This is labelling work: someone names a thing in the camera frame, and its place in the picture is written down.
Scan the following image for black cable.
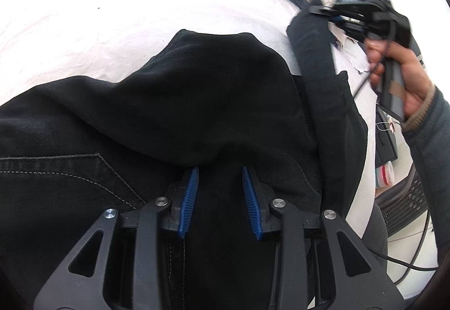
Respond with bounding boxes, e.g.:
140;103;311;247
366;212;442;284
352;20;396;100

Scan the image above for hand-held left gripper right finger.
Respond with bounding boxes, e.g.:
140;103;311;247
242;166;405;310

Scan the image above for striped cloth roll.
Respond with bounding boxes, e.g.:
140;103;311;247
374;160;397;189

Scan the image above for black mesh chair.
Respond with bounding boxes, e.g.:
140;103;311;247
366;166;431;261

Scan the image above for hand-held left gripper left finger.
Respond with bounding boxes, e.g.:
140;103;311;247
33;166;201;310

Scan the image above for white-sheeted bed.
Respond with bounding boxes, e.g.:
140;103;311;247
0;0;426;310

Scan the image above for person's right hand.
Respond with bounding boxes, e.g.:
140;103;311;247
364;39;435;121

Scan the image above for black pants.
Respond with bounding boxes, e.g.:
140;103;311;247
0;9;370;310

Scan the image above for person's right forearm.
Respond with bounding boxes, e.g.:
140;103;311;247
401;85;450;268

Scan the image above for white cloth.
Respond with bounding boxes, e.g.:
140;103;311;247
334;34;375;76

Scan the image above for black box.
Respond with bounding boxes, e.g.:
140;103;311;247
374;102;400;167

